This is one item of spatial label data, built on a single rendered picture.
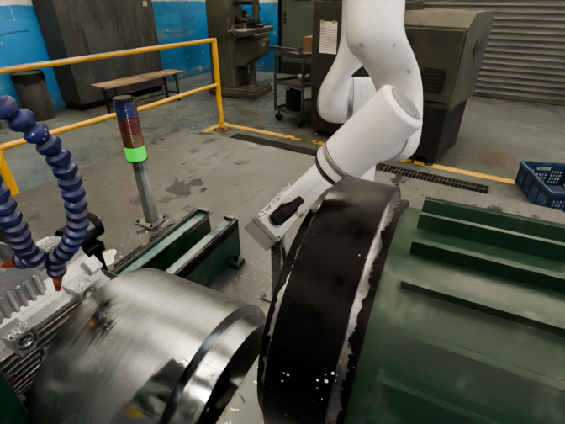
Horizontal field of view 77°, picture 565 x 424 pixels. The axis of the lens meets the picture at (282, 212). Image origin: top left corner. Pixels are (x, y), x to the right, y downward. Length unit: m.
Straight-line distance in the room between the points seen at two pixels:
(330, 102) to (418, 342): 0.84
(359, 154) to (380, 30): 0.18
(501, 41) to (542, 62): 0.67
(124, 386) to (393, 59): 0.56
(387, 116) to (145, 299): 0.40
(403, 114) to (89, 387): 0.50
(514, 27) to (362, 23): 6.40
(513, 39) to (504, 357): 6.84
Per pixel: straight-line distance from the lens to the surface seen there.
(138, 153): 1.17
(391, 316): 0.19
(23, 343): 0.63
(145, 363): 0.41
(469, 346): 0.19
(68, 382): 0.46
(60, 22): 5.97
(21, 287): 0.65
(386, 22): 0.60
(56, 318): 0.65
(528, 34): 6.97
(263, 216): 0.73
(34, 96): 5.85
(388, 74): 0.65
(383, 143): 0.56
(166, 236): 1.00
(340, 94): 0.97
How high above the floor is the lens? 1.47
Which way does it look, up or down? 31 degrees down
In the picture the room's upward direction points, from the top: straight up
